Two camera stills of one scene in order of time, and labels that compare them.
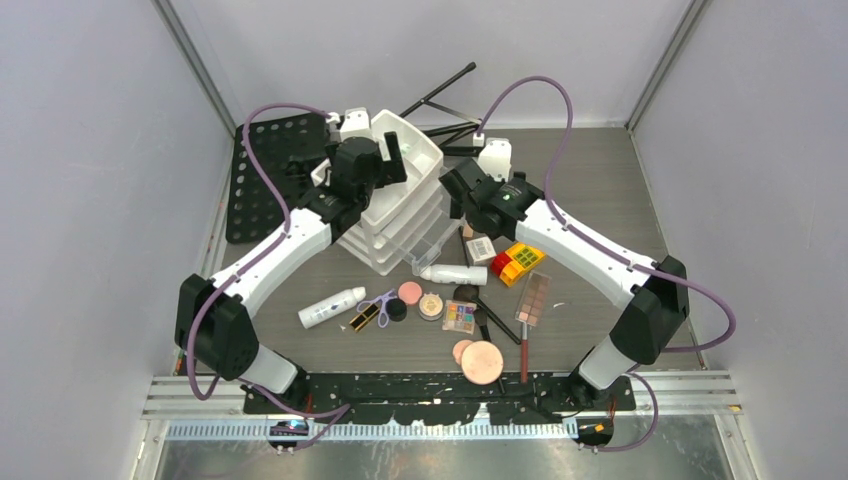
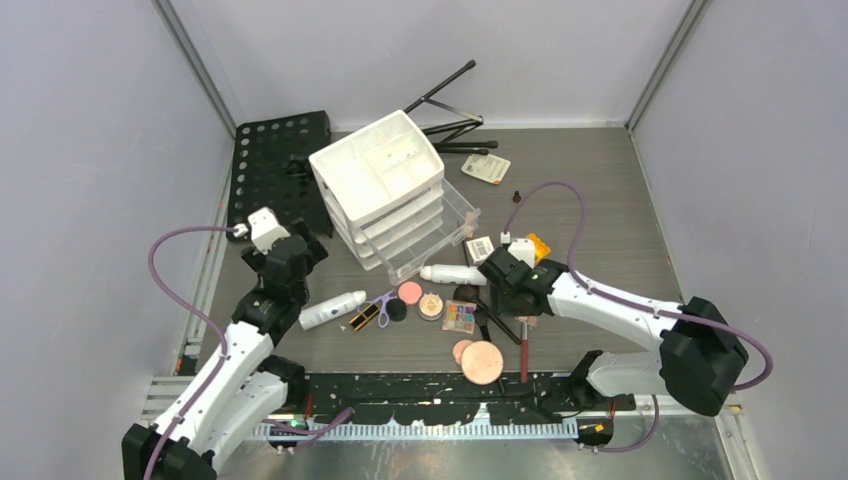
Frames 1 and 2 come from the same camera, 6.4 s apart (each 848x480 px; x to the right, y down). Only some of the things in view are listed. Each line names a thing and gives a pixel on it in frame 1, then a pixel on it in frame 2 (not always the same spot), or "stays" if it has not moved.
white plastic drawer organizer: (406, 225) stays
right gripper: (456, 211) -> (506, 308)
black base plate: (444, 398) stays
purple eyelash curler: (379, 302) stays
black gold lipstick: (361, 320) stays
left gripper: (388, 172) -> (315, 253)
